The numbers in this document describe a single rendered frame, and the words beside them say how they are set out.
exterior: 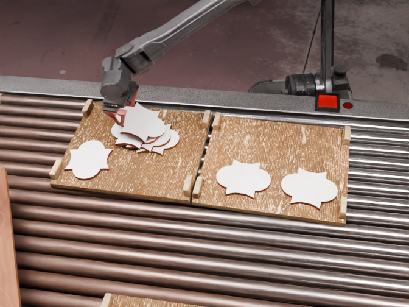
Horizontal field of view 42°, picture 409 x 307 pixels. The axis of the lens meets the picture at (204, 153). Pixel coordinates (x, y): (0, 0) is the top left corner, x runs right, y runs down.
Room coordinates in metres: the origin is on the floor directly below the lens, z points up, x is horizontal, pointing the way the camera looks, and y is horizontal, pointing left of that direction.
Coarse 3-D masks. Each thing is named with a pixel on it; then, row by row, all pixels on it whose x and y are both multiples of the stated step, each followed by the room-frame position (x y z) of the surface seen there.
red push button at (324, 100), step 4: (320, 96) 1.29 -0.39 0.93; (324, 96) 1.29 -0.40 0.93; (328, 96) 1.29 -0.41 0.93; (332, 96) 1.29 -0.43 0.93; (336, 96) 1.29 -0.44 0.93; (320, 100) 1.28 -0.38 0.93; (324, 100) 1.27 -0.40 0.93; (328, 100) 1.27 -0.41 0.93; (332, 100) 1.27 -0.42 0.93; (336, 100) 1.27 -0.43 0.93; (320, 104) 1.26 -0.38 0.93; (324, 104) 1.25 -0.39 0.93; (328, 104) 1.25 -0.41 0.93; (332, 104) 1.25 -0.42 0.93; (336, 104) 1.25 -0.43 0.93
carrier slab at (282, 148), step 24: (240, 120) 1.21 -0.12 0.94; (216, 144) 1.11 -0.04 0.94; (240, 144) 1.10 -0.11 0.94; (264, 144) 1.09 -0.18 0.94; (288, 144) 1.08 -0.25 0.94; (312, 144) 1.08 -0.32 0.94; (336, 144) 1.07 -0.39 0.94; (216, 168) 1.01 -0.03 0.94; (264, 168) 1.00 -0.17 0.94; (288, 168) 0.99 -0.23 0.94; (312, 168) 0.99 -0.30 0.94; (336, 168) 0.98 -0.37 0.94; (216, 192) 0.93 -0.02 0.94; (264, 192) 0.91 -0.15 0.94; (288, 216) 0.83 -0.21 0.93; (312, 216) 0.82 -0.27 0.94; (336, 216) 0.81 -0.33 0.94
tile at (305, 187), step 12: (300, 168) 0.98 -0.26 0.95; (288, 180) 0.94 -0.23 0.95; (300, 180) 0.94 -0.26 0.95; (312, 180) 0.93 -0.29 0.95; (324, 180) 0.93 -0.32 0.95; (288, 192) 0.90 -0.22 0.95; (300, 192) 0.89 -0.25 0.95; (312, 192) 0.89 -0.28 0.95; (324, 192) 0.89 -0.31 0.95; (336, 192) 0.88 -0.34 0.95; (312, 204) 0.85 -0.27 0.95
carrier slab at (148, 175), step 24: (96, 120) 1.26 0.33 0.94; (168, 120) 1.23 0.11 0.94; (192, 120) 1.22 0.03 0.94; (72, 144) 1.16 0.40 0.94; (192, 144) 1.12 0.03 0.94; (120, 168) 1.05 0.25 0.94; (144, 168) 1.04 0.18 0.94; (168, 168) 1.03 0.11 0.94; (192, 168) 1.02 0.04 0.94; (120, 192) 0.96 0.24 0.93; (144, 192) 0.95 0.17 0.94; (168, 192) 0.94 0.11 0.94
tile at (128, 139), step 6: (114, 126) 1.19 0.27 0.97; (120, 126) 1.19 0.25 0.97; (114, 132) 1.17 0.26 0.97; (120, 132) 1.16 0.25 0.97; (120, 138) 1.14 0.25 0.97; (126, 138) 1.14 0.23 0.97; (132, 138) 1.13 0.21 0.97; (138, 138) 1.13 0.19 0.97; (156, 138) 1.13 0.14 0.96; (120, 144) 1.12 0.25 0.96; (126, 144) 1.12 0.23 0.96; (132, 144) 1.11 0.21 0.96; (138, 144) 1.11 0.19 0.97
